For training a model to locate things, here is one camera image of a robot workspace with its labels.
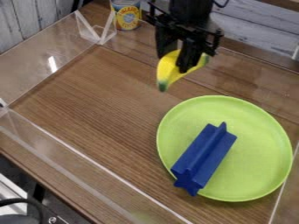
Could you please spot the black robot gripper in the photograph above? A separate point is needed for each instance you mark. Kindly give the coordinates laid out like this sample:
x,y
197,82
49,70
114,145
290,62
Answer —
x,y
185,20

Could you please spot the yellow toy banana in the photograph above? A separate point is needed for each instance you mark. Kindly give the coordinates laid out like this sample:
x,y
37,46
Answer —
x,y
167,70

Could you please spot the green round plate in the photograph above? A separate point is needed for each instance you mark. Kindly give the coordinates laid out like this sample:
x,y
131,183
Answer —
x,y
260,160

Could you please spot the yellow blue labelled can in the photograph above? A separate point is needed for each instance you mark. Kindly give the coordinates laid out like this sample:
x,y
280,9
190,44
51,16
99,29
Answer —
x,y
129,13

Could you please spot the blue star-shaped block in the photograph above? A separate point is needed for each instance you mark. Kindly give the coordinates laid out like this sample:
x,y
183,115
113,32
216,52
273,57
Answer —
x,y
202,158

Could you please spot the clear acrylic corner bracket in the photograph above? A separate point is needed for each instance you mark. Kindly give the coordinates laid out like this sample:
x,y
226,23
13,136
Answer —
x,y
98,33

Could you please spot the clear acrylic front wall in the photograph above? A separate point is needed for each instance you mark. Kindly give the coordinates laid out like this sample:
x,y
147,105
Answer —
x,y
102,195

